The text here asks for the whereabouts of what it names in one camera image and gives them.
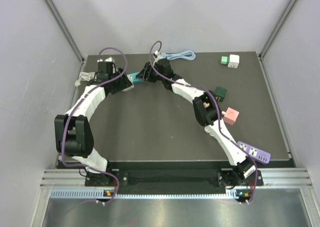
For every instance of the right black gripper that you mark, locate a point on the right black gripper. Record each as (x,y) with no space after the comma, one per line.
(144,75)

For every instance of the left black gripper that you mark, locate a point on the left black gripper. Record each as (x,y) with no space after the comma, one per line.
(124,83)

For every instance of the teal power strip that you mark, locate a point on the teal power strip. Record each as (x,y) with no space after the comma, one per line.
(134,78)

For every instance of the dark green cube adapter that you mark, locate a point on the dark green cube adapter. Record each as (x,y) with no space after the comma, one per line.
(220,93)

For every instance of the small green cube adapter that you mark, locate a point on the small green cube adapter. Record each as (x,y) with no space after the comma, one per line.
(224,60)

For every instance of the white cube adapter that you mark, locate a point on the white cube adapter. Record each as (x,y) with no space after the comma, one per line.
(128,83)
(233,61)

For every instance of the pink cube plug adapter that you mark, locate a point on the pink cube plug adapter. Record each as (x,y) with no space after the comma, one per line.
(230,116)

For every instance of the purple power strip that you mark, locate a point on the purple power strip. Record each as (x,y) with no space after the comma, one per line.
(259,155)

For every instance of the orange cube adapter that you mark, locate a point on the orange cube adapter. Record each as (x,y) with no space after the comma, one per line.
(206,104)

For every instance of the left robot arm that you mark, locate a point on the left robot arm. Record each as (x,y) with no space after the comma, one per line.
(73,135)

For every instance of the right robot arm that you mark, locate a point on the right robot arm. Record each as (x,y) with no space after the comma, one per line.
(207,113)

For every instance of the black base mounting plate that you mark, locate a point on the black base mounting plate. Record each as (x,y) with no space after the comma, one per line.
(214,177)

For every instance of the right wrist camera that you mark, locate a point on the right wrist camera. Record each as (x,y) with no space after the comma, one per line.
(157,56)

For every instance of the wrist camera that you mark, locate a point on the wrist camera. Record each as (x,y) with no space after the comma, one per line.
(157,56)
(109,60)

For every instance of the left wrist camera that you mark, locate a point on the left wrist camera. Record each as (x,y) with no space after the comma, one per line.
(109,60)

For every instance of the left aluminium frame post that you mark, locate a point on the left aluminium frame post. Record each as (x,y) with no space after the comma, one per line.
(64,29)

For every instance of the aluminium frame post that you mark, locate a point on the aluminium frame post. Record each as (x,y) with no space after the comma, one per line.
(64,29)
(289,7)

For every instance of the slotted cable duct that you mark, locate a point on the slotted cable duct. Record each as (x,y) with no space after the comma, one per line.
(101,194)

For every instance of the front aluminium rail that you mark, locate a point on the front aluminium rail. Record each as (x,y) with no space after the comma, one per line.
(278,178)

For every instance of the right aluminium frame post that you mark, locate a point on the right aluminium frame post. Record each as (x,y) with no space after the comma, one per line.
(289,7)

